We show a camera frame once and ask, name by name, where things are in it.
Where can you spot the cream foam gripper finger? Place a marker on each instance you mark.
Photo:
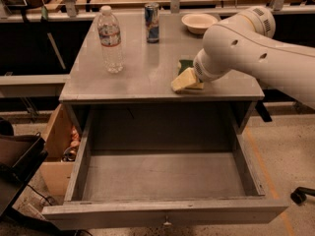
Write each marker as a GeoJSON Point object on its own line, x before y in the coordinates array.
{"type": "Point", "coordinates": [186, 79]}

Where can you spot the green and yellow sponge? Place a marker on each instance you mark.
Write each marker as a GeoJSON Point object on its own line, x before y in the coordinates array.
{"type": "Point", "coordinates": [182, 66]}

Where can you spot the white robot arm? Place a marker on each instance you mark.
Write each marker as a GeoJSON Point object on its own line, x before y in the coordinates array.
{"type": "Point", "coordinates": [244, 42]}

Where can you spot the grey cabinet with top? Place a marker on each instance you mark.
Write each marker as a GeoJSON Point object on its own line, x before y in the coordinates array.
{"type": "Point", "coordinates": [143, 87]}

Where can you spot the open grey top drawer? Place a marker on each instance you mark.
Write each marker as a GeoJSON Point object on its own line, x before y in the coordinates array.
{"type": "Point", "coordinates": [127, 176]}

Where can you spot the white paper bowl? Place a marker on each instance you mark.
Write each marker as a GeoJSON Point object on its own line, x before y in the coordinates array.
{"type": "Point", "coordinates": [198, 23]}

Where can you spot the blue silver energy drink can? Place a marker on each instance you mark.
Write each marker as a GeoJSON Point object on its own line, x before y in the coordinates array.
{"type": "Point", "coordinates": [151, 22]}

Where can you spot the clear plastic water bottle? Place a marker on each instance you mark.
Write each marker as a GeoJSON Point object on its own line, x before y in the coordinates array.
{"type": "Point", "coordinates": [110, 39]}

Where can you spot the wooden box with items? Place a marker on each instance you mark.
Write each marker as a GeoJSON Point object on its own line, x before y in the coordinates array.
{"type": "Point", "coordinates": [61, 140]}

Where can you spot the black chair caster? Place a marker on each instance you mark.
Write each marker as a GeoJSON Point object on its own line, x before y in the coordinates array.
{"type": "Point", "coordinates": [299, 195]}

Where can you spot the black tray at left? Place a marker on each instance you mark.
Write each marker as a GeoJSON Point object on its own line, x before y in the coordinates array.
{"type": "Point", "coordinates": [20, 157]}

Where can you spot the small metal drawer handle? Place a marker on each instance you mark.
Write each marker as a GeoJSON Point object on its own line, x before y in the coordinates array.
{"type": "Point", "coordinates": [166, 221]}

